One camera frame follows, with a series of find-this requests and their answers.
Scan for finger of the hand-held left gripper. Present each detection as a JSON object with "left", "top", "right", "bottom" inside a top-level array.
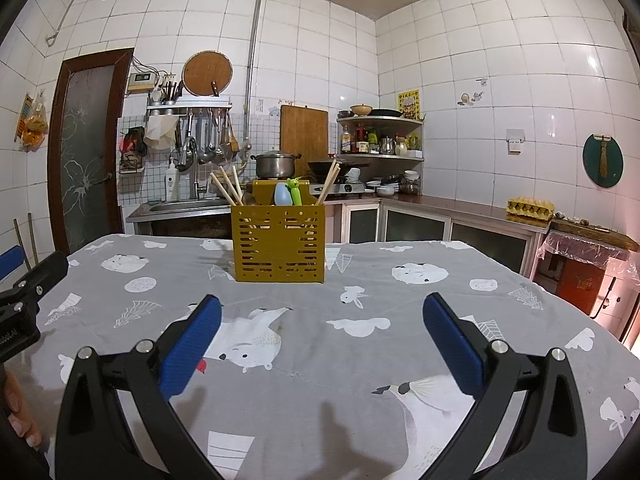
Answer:
[
  {"left": 0, "top": 251, "right": 69, "bottom": 312},
  {"left": 0, "top": 245, "right": 25, "bottom": 283}
]

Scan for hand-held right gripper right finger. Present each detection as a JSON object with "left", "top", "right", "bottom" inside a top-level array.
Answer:
[{"left": 414, "top": 292, "right": 589, "bottom": 480}]

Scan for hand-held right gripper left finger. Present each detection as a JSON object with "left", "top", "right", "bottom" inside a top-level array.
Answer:
[{"left": 54, "top": 294, "right": 224, "bottom": 480}]

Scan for yellow slotted utensil holder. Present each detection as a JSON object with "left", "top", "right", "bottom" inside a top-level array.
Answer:
[{"left": 231, "top": 180, "right": 327, "bottom": 283}]

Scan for person's left hand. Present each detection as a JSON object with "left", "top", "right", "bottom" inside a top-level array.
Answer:
[{"left": 0, "top": 370, "right": 44, "bottom": 449}]

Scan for grey animal print tablecloth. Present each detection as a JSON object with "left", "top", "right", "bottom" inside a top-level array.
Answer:
[{"left": 32, "top": 232, "right": 640, "bottom": 480}]

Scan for brown frosted glass door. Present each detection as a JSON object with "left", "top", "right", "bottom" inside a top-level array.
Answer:
[{"left": 47, "top": 49, "right": 136, "bottom": 254}]

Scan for kitchen counter cabinets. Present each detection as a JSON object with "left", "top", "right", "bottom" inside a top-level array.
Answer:
[{"left": 326, "top": 195, "right": 552, "bottom": 277}]

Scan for hanging yellow plastic bag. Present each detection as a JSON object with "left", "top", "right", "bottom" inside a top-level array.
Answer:
[{"left": 22, "top": 92, "right": 49, "bottom": 152}]

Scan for steel sink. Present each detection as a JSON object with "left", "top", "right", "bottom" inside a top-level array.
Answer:
[{"left": 126, "top": 197, "right": 234, "bottom": 224}]

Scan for plastic covered stand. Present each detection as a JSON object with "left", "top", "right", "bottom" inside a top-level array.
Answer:
[{"left": 537, "top": 230, "right": 632, "bottom": 322}]

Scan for yellow egg carton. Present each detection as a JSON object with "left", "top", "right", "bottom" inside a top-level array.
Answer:
[{"left": 506, "top": 197, "right": 555, "bottom": 222}]

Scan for white soap bottle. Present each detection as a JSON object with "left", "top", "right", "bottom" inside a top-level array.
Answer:
[{"left": 165, "top": 158, "right": 181, "bottom": 202}]

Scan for chrome faucet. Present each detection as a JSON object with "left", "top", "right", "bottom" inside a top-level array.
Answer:
[{"left": 175, "top": 137, "right": 209, "bottom": 201}]

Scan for hanging cream cloth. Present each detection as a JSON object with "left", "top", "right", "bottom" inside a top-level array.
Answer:
[{"left": 144, "top": 115, "right": 177, "bottom": 151}]

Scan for steel cooking pot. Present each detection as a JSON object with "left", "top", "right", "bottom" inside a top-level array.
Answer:
[{"left": 250, "top": 149, "right": 303, "bottom": 180}]

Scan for gas stove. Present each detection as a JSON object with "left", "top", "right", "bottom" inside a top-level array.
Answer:
[{"left": 255, "top": 177, "right": 366, "bottom": 196}]

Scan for steel corner shelf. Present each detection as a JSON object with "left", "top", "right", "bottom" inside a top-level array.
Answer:
[{"left": 336, "top": 115, "right": 426, "bottom": 162}]

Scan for black wok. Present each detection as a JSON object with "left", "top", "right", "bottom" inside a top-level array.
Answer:
[{"left": 306, "top": 159, "right": 371, "bottom": 181}]

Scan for green round board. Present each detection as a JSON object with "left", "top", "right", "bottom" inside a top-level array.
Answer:
[{"left": 582, "top": 134, "right": 625, "bottom": 190}]

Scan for rectangular wooden cutting board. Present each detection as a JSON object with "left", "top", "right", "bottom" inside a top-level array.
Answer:
[{"left": 279, "top": 105, "right": 329, "bottom": 161}]

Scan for round wooden board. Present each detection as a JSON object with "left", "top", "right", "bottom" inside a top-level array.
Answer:
[{"left": 182, "top": 50, "right": 234, "bottom": 97}]

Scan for wire rack with red item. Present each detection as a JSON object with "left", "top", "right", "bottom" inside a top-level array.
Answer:
[{"left": 119, "top": 115, "right": 149, "bottom": 175}]

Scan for white wall control box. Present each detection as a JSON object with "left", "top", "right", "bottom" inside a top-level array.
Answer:
[{"left": 126, "top": 72, "right": 157, "bottom": 95}]

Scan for steel wall utensil rack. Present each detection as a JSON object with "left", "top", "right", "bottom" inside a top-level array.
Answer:
[{"left": 146, "top": 96, "right": 234, "bottom": 117}]

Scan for yellow wall poster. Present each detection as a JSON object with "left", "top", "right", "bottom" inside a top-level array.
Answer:
[{"left": 397, "top": 89, "right": 421, "bottom": 121}]

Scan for grey wall pipe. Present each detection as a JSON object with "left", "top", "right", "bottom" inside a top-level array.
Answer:
[{"left": 45, "top": 0, "right": 264, "bottom": 153}]

